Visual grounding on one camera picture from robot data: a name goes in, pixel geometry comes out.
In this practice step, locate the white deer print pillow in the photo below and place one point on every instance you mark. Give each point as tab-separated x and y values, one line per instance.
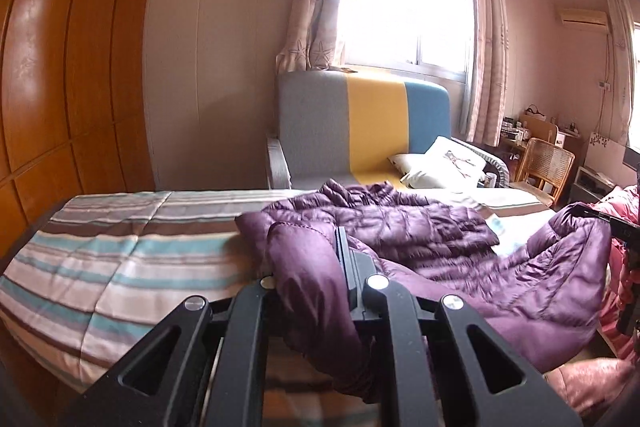
446	164

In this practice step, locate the wicker wooden chair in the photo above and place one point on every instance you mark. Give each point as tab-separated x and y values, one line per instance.
543	171

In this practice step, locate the purple quilted down jacket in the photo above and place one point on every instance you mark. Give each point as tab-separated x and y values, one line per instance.
544	299

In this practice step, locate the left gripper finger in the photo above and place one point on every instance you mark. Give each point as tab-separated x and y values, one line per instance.
357	268

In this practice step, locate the small white pillow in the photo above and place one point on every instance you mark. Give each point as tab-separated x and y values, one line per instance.
406	163

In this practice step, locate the right pink patterned curtain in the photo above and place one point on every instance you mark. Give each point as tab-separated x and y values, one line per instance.
485	91

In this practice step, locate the orange wooden wardrobe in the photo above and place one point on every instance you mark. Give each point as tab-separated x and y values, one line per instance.
71	107

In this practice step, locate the grey yellow blue sofa chair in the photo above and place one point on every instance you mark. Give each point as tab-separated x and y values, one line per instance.
344	127

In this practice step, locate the wall air conditioner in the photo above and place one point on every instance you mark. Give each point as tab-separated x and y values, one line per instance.
580	19

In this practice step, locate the cluttered wooden desk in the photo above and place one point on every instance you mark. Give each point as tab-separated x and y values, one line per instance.
517	131

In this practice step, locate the striped bed cover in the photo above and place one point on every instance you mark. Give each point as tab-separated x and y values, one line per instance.
100	272

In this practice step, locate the far corner curtain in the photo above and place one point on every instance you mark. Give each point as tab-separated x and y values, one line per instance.
619	71

